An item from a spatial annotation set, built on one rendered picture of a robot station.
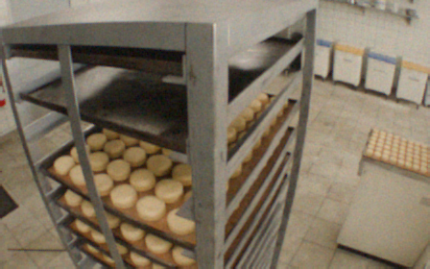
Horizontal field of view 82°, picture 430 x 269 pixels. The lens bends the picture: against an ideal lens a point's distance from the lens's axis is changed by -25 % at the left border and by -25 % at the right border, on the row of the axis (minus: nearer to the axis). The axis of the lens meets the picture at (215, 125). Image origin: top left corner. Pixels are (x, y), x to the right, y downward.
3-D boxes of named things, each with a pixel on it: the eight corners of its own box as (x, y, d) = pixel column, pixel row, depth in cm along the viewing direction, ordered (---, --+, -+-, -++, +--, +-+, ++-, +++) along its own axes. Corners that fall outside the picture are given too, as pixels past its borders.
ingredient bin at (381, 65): (362, 94, 498) (368, 53, 461) (366, 85, 544) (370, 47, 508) (389, 102, 471) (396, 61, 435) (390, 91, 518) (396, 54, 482)
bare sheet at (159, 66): (178, 5, 94) (178, 1, 94) (302, 15, 78) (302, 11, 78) (11, 57, 47) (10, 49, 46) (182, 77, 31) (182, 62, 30)
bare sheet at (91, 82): (178, 31, 99) (178, 26, 98) (300, 45, 83) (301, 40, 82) (20, 99, 51) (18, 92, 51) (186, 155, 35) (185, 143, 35)
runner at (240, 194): (293, 100, 94) (294, 91, 93) (301, 102, 93) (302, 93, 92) (180, 254, 44) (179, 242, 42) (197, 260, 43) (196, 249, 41)
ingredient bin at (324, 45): (298, 77, 558) (300, 37, 521) (306, 69, 606) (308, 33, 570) (325, 84, 534) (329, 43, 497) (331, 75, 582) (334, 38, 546)
